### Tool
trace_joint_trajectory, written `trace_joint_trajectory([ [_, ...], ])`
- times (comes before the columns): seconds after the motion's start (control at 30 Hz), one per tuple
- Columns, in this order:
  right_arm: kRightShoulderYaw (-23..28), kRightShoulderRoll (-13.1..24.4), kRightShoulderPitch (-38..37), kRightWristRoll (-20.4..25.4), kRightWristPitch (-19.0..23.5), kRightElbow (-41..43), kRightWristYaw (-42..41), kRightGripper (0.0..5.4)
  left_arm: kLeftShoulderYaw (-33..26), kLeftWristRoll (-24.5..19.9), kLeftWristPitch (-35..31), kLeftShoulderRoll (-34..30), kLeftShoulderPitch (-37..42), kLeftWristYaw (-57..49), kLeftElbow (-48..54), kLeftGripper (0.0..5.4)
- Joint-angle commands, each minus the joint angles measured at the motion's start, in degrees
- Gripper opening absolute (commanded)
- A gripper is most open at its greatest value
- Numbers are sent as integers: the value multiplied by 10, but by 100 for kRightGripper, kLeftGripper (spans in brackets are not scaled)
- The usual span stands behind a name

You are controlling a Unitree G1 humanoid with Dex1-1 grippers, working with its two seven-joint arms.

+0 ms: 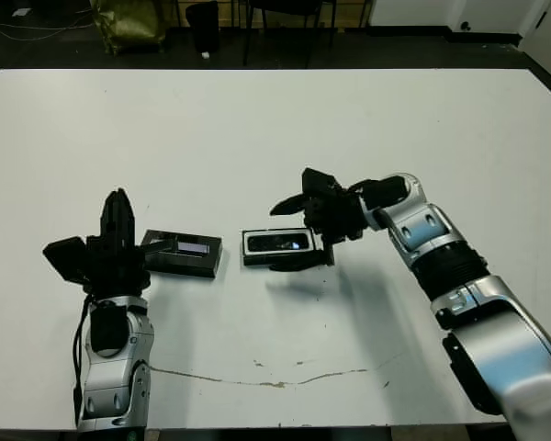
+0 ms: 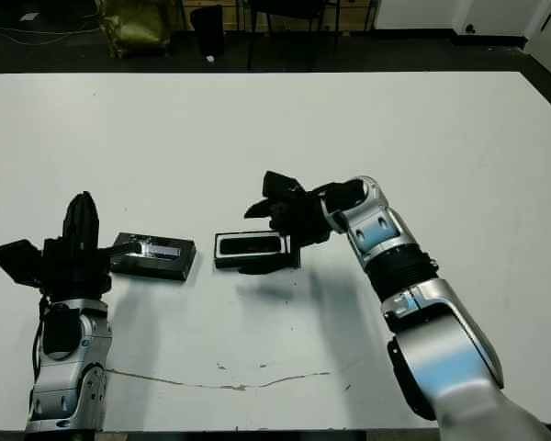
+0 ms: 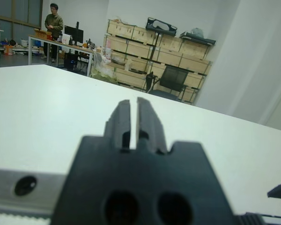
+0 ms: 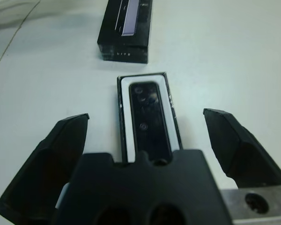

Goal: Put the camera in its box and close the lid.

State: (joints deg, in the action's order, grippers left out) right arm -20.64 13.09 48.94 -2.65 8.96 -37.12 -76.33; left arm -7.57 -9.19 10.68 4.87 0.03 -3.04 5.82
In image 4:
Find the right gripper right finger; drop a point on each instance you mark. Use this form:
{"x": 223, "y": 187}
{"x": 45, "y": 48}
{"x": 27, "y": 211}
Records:
{"x": 243, "y": 154}

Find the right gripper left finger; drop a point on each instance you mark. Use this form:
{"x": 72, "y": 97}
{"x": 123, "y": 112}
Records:
{"x": 44, "y": 168}

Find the black box lid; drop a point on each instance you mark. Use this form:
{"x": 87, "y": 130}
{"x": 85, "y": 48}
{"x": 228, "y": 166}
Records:
{"x": 121, "y": 50}

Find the black box base white insert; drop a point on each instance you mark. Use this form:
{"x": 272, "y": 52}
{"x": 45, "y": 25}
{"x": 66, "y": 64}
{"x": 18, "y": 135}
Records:
{"x": 125, "y": 117}

